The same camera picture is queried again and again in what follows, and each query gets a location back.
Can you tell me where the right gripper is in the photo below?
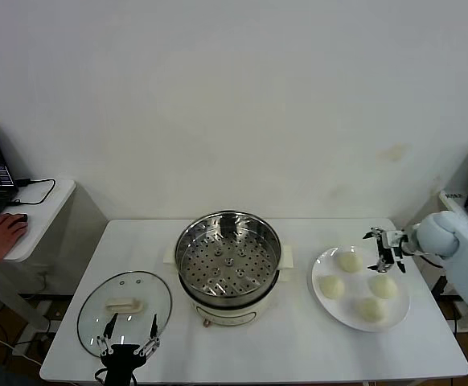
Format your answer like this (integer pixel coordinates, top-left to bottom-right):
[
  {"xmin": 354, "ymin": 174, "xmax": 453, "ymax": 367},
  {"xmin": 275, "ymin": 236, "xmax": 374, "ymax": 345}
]
[{"xmin": 362, "ymin": 227, "xmax": 410, "ymax": 274}]

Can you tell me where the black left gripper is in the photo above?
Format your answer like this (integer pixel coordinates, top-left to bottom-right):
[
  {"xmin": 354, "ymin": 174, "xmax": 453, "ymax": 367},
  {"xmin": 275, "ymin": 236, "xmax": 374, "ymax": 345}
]
[{"xmin": 96, "ymin": 313, "xmax": 162, "ymax": 386}]

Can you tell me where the white steamed baozi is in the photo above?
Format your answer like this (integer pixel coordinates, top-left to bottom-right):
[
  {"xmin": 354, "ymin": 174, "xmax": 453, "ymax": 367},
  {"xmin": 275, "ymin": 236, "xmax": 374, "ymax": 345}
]
[
  {"xmin": 336, "ymin": 252, "xmax": 363, "ymax": 274},
  {"xmin": 355, "ymin": 297, "xmax": 387, "ymax": 323},
  {"xmin": 318, "ymin": 275, "xmax": 346, "ymax": 301},
  {"xmin": 368, "ymin": 273, "xmax": 399, "ymax": 301}
]

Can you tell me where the glass lid with cream handle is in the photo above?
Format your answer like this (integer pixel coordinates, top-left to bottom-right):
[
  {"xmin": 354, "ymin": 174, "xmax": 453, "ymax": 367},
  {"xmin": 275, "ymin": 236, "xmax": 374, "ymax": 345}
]
[{"xmin": 76, "ymin": 271, "xmax": 174, "ymax": 360}]

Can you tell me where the steel perforated steamer basket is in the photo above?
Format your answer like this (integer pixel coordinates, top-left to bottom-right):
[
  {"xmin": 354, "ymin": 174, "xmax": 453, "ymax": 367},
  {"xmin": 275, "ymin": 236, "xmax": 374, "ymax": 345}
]
[{"xmin": 164, "ymin": 208, "xmax": 295, "ymax": 302}]

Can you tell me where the person's bare hand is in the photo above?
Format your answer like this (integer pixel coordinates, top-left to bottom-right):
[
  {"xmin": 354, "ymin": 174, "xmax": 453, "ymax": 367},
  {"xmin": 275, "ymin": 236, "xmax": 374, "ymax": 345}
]
[{"xmin": 0, "ymin": 212, "xmax": 30, "ymax": 263}]

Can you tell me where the white round plate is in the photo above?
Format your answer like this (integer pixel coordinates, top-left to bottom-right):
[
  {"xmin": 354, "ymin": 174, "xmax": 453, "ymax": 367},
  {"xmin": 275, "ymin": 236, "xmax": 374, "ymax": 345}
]
[{"xmin": 311, "ymin": 244, "xmax": 412, "ymax": 333}]

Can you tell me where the white side table with label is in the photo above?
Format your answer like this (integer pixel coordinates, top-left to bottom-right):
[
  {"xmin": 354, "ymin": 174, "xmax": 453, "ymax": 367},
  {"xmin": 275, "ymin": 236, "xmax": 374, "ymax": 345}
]
[{"xmin": 398, "ymin": 188, "xmax": 468, "ymax": 357}]

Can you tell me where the cream electric cooking pot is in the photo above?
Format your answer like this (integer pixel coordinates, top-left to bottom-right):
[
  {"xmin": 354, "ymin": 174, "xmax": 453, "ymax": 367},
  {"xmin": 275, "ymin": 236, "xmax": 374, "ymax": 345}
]
[{"xmin": 165, "ymin": 257, "xmax": 295, "ymax": 330}]

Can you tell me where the white side table with mouse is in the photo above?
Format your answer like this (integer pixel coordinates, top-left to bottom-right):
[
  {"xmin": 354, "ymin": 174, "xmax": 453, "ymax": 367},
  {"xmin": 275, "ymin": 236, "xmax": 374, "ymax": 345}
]
[{"xmin": 0, "ymin": 179, "xmax": 109, "ymax": 339}]

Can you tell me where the black laptop charging cable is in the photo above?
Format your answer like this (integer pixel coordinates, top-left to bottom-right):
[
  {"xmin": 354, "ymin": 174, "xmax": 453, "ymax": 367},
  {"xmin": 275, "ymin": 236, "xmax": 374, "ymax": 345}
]
[{"xmin": 10, "ymin": 178, "xmax": 57, "ymax": 207}]

